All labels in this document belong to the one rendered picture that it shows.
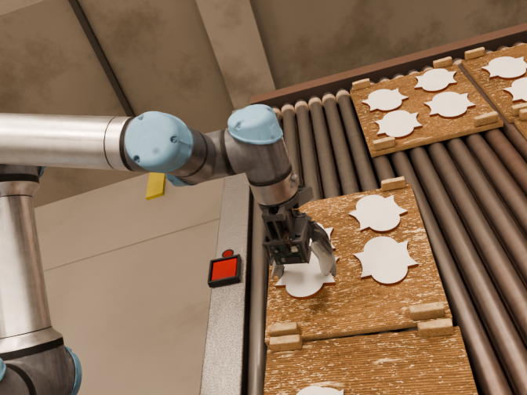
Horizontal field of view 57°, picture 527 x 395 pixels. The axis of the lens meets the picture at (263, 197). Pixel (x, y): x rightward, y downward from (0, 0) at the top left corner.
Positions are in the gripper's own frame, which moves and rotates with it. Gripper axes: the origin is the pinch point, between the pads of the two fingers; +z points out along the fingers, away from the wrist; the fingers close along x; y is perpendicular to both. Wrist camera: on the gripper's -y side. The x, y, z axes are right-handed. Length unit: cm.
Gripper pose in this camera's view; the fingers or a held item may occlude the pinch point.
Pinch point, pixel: (307, 271)
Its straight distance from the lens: 94.9
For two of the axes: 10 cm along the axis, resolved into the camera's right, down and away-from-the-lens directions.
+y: -2.1, 5.9, -7.8
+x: 9.3, -1.1, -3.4
